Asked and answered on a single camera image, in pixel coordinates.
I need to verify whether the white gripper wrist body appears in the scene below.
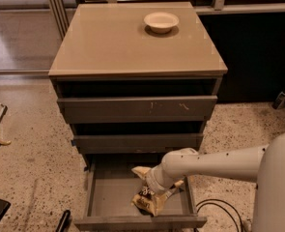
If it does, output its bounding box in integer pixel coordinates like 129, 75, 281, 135
146, 165, 174, 194

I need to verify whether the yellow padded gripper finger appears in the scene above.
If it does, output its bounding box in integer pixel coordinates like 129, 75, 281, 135
162, 180, 184, 200
131, 166, 151, 180

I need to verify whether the brown chip bag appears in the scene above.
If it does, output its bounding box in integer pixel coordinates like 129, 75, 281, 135
131, 183, 172, 217

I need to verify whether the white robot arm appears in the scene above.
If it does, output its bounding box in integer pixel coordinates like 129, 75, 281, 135
131, 133, 285, 232

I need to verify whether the grey middle drawer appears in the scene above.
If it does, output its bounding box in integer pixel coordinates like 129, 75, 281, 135
73, 133, 203, 154

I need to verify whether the grey open bottom drawer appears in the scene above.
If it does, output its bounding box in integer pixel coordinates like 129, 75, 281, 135
74, 153, 207, 232

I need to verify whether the grey top drawer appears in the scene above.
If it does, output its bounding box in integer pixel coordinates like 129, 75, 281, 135
57, 96, 217, 124

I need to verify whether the grey drawer cabinet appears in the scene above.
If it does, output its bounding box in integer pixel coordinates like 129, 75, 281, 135
48, 1, 229, 169

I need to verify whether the small black floor device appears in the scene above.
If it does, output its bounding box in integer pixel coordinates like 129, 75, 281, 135
272, 92, 285, 109

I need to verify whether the white paper bowl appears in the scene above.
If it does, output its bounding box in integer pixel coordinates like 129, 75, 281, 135
144, 12, 179, 34

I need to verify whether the black floor cable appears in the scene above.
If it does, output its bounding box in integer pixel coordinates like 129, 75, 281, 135
195, 198, 244, 232

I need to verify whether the black handle bottom edge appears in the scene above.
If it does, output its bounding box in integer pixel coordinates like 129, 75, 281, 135
55, 210, 71, 232

